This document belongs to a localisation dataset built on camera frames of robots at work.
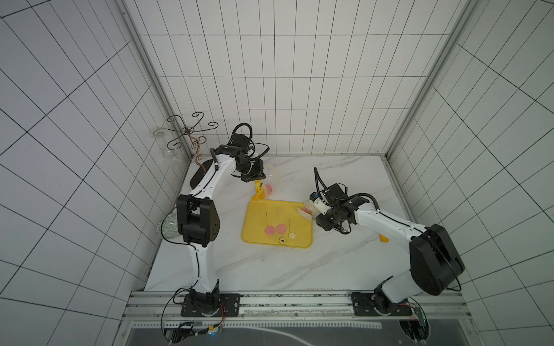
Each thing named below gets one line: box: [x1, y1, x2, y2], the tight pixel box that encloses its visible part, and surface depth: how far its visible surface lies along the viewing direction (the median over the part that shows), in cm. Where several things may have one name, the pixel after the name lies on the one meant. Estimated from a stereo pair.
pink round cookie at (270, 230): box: [264, 225, 275, 236], surface depth 94 cm
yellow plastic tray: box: [241, 198, 314, 249], surface depth 94 cm
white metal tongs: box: [296, 198, 332, 222], surface depth 82 cm
